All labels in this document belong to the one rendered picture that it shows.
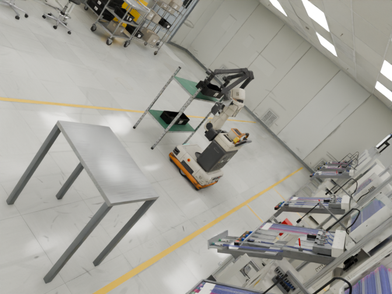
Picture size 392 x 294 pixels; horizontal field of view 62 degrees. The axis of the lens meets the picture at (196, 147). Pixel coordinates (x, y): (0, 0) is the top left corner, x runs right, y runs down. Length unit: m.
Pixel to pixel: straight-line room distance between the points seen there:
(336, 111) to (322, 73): 1.32
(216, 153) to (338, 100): 7.54
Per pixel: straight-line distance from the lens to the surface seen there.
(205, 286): 2.09
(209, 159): 4.40
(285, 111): 11.60
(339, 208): 4.13
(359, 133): 11.36
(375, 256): 2.69
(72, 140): 2.21
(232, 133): 4.43
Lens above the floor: 1.95
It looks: 20 degrees down
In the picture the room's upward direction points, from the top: 41 degrees clockwise
